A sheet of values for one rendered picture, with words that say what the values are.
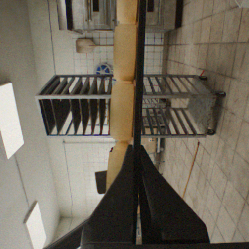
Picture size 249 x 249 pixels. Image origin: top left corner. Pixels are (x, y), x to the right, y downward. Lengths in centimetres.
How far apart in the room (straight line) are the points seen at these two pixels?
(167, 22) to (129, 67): 351
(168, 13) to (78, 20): 148
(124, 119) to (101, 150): 513
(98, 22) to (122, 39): 342
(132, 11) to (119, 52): 5
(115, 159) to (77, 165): 549
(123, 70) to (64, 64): 462
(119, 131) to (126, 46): 7
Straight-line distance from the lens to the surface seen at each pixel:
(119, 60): 16
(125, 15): 20
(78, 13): 368
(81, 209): 667
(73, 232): 67
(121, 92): 16
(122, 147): 22
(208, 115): 208
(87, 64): 466
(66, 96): 187
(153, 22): 360
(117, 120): 15
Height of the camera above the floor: 100
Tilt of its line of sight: 1 degrees down
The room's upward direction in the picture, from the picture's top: 90 degrees counter-clockwise
